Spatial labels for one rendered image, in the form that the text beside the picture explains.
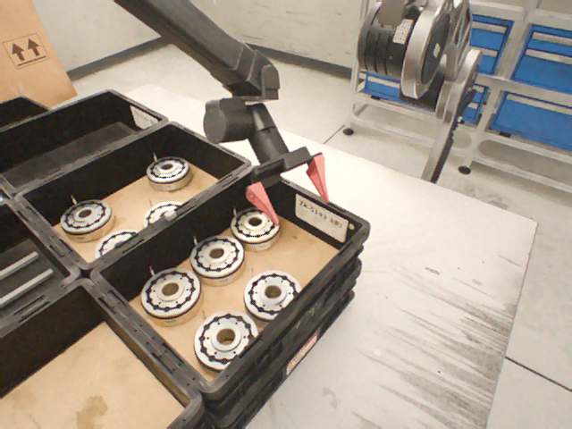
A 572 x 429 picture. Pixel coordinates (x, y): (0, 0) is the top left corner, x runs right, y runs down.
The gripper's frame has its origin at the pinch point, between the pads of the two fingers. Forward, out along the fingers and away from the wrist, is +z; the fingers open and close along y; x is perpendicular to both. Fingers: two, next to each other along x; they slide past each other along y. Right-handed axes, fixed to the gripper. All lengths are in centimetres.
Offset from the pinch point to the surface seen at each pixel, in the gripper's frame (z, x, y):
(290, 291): 11.8, 5.0, -7.1
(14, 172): -47, 41, -53
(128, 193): -25.4, 30.8, -27.7
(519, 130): -2, 102, 165
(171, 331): 8.5, 7.9, -28.1
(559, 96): -6, 77, 169
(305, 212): -0.7, 12.6, 4.3
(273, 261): 5.4, 13.4, -6.1
